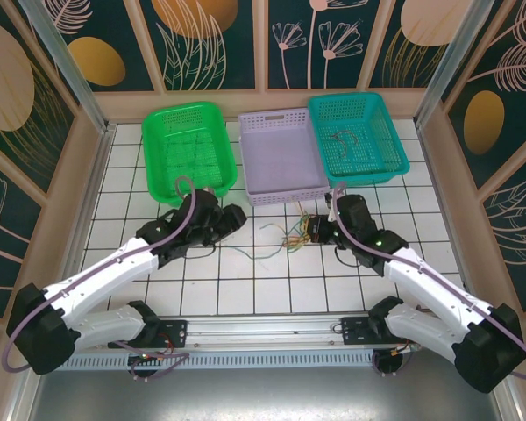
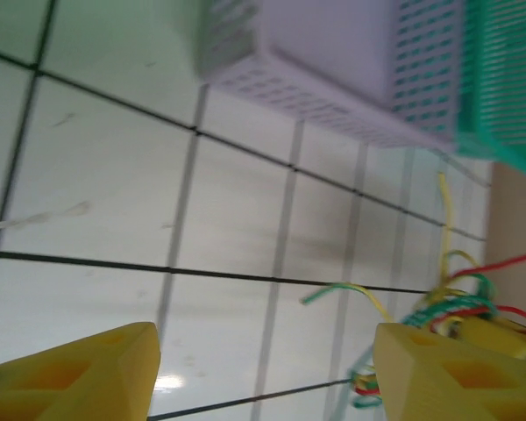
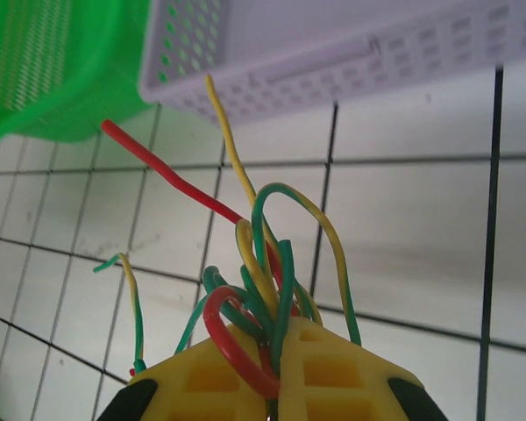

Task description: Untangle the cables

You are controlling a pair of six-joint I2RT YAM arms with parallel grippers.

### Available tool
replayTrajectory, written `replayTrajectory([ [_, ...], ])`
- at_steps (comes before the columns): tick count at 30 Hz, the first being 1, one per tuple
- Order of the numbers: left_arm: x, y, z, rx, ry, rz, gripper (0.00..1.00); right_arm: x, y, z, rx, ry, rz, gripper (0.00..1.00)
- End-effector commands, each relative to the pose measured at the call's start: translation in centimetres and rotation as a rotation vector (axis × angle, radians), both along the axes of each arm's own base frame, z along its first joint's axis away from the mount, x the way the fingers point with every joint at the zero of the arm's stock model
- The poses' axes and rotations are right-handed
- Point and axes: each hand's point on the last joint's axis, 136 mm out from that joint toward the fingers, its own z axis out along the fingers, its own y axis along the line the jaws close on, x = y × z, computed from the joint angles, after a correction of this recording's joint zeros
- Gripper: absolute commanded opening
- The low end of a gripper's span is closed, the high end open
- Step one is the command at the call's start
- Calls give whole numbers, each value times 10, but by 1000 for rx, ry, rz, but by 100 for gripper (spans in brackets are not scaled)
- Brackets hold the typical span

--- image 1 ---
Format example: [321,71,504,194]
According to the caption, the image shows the thin dark wire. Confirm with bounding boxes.
[330,129,361,162]

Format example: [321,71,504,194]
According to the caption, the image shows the green plastic basket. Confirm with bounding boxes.
[140,101,239,209]

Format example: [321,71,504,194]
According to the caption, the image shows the teal plastic basket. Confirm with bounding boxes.
[306,91,411,189]

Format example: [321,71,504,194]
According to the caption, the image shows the lavender plastic basket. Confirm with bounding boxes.
[238,107,332,208]

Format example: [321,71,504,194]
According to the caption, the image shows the grey metal sheet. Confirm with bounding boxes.
[25,367,509,421]

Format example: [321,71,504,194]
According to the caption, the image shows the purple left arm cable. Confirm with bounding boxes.
[4,175,199,382]

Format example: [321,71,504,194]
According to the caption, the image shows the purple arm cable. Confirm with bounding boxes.
[331,182,526,379]
[4,175,199,382]

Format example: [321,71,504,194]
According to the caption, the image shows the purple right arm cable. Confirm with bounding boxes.
[331,182,526,379]

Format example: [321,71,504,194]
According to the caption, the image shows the thin black left camera cable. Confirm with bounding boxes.
[188,244,217,260]

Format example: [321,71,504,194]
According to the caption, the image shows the thin black camera cable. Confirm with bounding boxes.
[334,246,357,268]
[188,244,217,260]

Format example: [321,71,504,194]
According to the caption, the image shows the thin black right camera cable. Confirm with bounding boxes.
[334,246,357,268]

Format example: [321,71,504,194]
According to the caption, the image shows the aluminium side rail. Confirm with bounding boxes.
[6,124,117,421]
[414,122,525,421]

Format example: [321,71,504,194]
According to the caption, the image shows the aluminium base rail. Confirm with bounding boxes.
[157,316,378,352]

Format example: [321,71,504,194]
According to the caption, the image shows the slotted grey cable duct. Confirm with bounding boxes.
[52,350,380,372]

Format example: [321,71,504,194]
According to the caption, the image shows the black round cable grommet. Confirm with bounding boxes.
[372,350,405,378]
[128,360,159,382]

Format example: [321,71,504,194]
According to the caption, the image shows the aluminium frame post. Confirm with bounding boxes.
[414,0,496,128]
[17,0,117,135]

